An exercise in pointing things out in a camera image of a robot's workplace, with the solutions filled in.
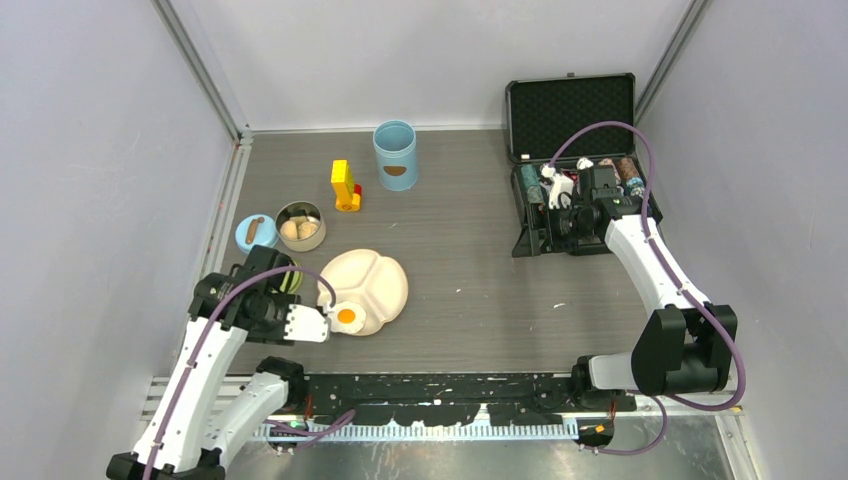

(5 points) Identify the purple cable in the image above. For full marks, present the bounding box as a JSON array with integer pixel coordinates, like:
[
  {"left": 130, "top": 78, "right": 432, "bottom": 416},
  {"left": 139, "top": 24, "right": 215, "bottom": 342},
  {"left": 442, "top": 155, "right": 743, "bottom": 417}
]
[
  {"left": 141, "top": 266, "right": 358, "bottom": 480},
  {"left": 548, "top": 120, "right": 748, "bottom": 457}
]

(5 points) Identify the light blue cylindrical canister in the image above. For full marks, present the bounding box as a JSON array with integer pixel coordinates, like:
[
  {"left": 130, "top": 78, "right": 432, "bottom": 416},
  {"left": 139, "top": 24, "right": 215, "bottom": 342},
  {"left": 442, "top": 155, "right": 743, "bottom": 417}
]
[{"left": 372, "top": 120, "right": 419, "bottom": 192}]

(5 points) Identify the fried egg toy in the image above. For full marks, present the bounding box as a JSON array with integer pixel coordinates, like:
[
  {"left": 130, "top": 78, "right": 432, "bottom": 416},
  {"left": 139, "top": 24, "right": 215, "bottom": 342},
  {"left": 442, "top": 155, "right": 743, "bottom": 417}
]
[{"left": 328, "top": 301, "right": 367, "bottom": 335}]

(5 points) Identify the steel lunch box bowl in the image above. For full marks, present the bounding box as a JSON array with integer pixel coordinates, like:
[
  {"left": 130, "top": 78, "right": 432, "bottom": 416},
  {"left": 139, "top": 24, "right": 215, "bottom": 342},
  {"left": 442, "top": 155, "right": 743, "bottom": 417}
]
[{"left": 276, "top": 201, "right": 326, "bottom": 252}]

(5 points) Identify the yellow red toy block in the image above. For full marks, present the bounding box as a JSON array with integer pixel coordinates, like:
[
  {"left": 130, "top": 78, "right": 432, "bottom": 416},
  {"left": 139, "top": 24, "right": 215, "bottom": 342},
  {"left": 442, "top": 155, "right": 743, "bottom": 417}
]
[{"left": 330, "top": 159, "right": 362, "bottom": 212}]

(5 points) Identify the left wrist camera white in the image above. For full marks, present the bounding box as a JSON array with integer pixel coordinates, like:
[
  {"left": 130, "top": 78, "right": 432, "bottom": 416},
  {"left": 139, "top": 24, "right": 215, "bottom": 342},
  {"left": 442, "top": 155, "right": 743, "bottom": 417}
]
[{"left": 283, "top": 304, "right": 330, "bottom": 343}]

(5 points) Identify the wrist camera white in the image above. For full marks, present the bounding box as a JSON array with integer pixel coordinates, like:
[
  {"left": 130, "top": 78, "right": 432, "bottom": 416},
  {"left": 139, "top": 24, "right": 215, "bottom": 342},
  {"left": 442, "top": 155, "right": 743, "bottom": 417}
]
[
  {"left": 540, "top": 157, "right": 594, "bottom": 209},
  {"left": 283, "top": 304, "right": 330, "bottom": 343}
]

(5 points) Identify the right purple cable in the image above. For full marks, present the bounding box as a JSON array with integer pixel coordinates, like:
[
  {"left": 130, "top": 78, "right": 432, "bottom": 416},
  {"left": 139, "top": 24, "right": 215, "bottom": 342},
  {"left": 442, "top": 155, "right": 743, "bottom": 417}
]
[{"left": 548, "top": 120, "right": 748, "bottom": 457}]

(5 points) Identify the cream divided plate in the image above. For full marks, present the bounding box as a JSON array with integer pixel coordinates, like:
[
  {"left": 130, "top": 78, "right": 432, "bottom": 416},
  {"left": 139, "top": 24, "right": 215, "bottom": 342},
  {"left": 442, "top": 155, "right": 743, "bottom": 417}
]
[{"left": 318, "top": 249, "right": 409, "bottom": 337}]

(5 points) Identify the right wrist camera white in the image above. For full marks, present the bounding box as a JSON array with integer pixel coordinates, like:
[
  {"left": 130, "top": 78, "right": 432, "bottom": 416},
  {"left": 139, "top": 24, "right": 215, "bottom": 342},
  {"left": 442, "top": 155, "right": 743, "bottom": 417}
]
[{"left": 540, "top": 157, "right": 594, "bottom": 209}]

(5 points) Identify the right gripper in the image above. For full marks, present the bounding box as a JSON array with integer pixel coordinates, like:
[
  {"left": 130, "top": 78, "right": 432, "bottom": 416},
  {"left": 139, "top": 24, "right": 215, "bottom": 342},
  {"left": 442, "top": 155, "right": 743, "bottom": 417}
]
[{"left": 513, "top": 201, "right": 596, "bottom": 257}]

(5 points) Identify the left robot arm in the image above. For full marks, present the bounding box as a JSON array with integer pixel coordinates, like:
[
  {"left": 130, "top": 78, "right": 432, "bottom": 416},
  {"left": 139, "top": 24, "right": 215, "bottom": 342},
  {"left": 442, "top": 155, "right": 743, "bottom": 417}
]
[{"left": 106, "top": 246, "right": 328, "bottom": 479}]

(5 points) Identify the light blue lid with strap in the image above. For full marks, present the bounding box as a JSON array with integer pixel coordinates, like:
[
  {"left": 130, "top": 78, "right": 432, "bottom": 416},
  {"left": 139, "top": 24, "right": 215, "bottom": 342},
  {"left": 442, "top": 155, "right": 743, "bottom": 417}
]
[{"left": 234, "top": 214, "right": 278, "bottom": 254}]

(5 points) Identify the green round lid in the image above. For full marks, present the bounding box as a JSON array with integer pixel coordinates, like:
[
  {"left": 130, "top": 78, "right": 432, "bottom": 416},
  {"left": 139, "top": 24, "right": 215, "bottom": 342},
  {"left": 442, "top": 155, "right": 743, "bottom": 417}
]
[{"left": 279, "top": 271, "right": 303, "bottom": 294}]

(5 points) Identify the aluminium front rail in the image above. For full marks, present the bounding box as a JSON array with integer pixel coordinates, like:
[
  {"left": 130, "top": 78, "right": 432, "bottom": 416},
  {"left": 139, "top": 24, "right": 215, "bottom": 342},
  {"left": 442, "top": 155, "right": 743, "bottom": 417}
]
[{"left": 140, "top": 370, "right": 745, "bottom": 444}]

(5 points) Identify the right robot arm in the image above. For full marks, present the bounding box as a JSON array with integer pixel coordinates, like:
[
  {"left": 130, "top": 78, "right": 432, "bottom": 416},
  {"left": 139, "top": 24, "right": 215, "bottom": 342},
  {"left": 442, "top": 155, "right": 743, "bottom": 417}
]
[{"left": 511, "top": 164, "right": 738, "bottom": 411}]

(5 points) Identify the white dumpling bun toy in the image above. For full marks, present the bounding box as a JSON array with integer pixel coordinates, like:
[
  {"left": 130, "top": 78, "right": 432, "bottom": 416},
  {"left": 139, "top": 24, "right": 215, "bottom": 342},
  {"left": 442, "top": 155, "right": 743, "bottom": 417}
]
[{"left": 297, "top": 220, "right": 321, "bottom": 240}]

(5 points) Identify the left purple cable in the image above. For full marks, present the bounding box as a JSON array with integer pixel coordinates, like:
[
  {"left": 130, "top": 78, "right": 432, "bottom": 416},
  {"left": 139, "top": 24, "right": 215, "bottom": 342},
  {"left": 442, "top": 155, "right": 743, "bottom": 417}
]
[{"left": 141, "top": 266, "right": 358, "bottom": 480}]

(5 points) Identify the black poker chip case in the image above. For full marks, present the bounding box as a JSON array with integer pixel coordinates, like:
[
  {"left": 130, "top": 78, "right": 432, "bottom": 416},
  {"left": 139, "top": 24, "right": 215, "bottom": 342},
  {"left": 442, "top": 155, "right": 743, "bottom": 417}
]
[{"left": 504, "top": 73, "right": 636, "bottom": 230}]

